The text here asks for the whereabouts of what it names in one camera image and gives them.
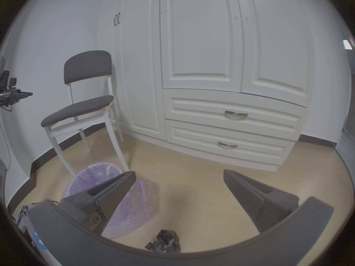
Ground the white trash bin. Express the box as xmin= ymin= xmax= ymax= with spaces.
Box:
xmin=64 ymin=163 xmax=151 ymax=236

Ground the white wardrobe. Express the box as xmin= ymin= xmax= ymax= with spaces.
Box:
xmin=97 ymin=0 xmax=316 ymax=173

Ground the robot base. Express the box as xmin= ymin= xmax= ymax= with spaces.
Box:
xmin=11 ymin=201 xmax=49 ymax=251

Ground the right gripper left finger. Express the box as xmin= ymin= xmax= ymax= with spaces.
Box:
xmin=60 ymin=171 xmax=137 ymax=231

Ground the grey and white chair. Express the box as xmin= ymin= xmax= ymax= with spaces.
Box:
xmin=40 ymin=50 xmax=130 ymax=177

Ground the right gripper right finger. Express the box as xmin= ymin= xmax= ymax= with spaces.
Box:
xmin=223 ymin=169 xmax=300 ymax=234

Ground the purple plastic bag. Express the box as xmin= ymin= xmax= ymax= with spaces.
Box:
xmin=62 ymin=161 xmax=160 ymax=241

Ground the black plastic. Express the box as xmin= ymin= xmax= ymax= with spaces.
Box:
xmin=145 ymin=229 xmax=182 ymax=253

